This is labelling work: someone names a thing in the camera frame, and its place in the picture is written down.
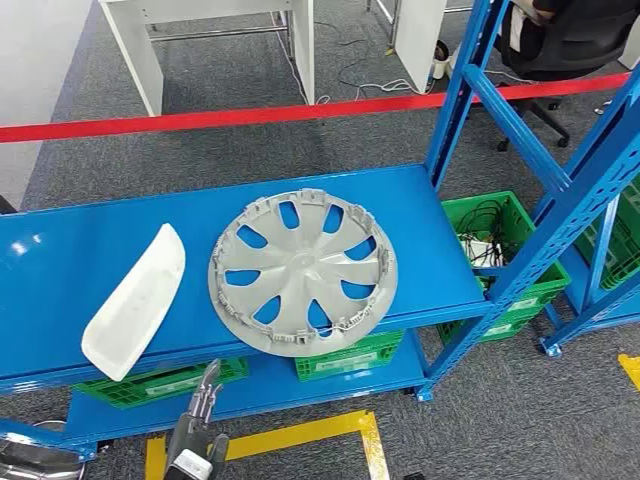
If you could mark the green plastic crate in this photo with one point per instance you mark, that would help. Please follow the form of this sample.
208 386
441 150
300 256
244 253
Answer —
625 252
470 331
345 363
150 391
547 291

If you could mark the blue metal shelf rack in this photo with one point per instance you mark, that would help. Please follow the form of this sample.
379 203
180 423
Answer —
100 232
600 258

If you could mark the black office chair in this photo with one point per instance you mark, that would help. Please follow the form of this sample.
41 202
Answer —
590 40

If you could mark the grey wheel hubcap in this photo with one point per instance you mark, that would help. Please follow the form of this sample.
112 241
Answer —
300 262

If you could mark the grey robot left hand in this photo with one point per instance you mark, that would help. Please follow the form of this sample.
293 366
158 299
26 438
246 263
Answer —
198 430

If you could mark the red barrier belt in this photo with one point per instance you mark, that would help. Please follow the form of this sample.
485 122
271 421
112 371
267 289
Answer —
200 119

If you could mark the white curved plastic part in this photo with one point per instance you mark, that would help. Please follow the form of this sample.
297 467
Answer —
135 305

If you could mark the person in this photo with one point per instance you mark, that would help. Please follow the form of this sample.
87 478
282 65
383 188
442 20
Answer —
518 33

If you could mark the small white plug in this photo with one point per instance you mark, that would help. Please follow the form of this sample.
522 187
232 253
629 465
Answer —
602 107

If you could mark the yellow tape square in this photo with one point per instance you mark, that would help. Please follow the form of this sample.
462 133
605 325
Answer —
300 434
631 371

